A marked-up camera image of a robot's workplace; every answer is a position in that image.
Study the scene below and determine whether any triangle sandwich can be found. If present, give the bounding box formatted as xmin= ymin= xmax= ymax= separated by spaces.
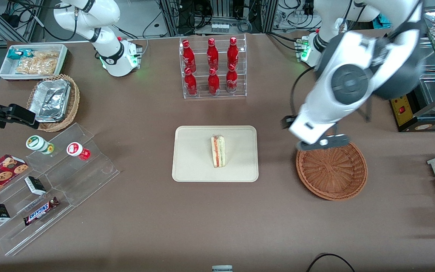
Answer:
xmin=210 ymin=135 xmax=226 ymax=168

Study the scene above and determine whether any brown round wicker basket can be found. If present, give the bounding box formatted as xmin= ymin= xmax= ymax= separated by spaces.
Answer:
xmin=296 ymin=136 xmax=368 ymax=201

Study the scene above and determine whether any light wicker basket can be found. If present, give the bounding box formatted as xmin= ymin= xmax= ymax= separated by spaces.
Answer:
xmin=26 ymin=74 xmax=80 ymax=133

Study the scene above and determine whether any beige rectangular tray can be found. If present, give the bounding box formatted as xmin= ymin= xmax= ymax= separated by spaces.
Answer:
xmin=172 ymin=125 xmax=259 ymax=183

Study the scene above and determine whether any green sunflower lidded cup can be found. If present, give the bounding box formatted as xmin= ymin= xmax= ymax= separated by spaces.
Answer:
xmin=26 ymin=135 xmax=55 ymax=155

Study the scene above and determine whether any aluminium foil container stack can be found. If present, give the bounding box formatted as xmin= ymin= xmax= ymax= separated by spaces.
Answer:
xmin=29 ymin=79 xmax=71 ymax=123

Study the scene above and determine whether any white plastic bin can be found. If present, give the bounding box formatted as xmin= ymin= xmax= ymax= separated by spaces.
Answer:
xmin=0 ymin=44 xmax=69 ymax=81

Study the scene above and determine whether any clear bag of crisps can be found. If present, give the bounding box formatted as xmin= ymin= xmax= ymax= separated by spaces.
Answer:
xmin=15 ymin=50 xmax=60 ymax=75

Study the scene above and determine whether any teal snack packet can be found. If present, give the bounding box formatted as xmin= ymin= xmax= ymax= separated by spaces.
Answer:
xmin=7 ymin=48 xmax=33 ymax=60

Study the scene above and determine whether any red lidded yogurt cup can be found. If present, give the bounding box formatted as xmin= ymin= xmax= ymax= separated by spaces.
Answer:
xmin=66 ymin=142 xmax=91 ymax=161

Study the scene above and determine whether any black box with white label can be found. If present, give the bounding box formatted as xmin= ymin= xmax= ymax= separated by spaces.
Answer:
xmin=24 ymin=176 xmax=47 ymax=196

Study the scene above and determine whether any glass food warmer cabinet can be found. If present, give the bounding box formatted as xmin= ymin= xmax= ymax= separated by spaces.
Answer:
xmin=389 ymin=8 xmax=435 ymax=133

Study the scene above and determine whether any clear acrylic stepped shelf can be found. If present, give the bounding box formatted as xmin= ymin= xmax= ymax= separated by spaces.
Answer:
xmin=0 ymin=122 xmax=120 ymax=257

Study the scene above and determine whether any red cola bottle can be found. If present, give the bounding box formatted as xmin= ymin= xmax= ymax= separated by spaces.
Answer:
xmin=182 ymin=39 xmax=197 ymax=73
xmin=227 ymin=37 xmax=239 ymax=69
xmin=207 ymin=38 xmax=219 ymax=70
xmin=226 ymin=63 xmax=238 ymax=93
xmin=184 ymin=67 xmax=198 ymax=96
xmin=208 ymin=67 xmax=220 ymax=95

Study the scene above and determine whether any Snickers chocolate bar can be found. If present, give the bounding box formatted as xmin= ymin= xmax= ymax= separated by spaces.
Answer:
xmin=23 ymin=196 xmax=60 ymax=226

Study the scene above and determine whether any clear acrylic bottle rack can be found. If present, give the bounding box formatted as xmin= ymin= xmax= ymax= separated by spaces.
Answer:
xmin=179 ymin=34 xmax=247 ymax=99

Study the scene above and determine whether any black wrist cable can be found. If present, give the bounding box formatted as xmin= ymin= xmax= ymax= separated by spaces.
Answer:
xmin=290 ymin=68 xmax=318 ymax=118

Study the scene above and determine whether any black looping cable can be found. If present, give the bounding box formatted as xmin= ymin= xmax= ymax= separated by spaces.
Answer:
xmin=306 ymin=253 xmax=356 ymax=272

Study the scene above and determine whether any aluminium frame structure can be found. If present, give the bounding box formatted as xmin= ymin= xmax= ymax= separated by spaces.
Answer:
xmin=159 ymin=0 xmax=278 ymax=36

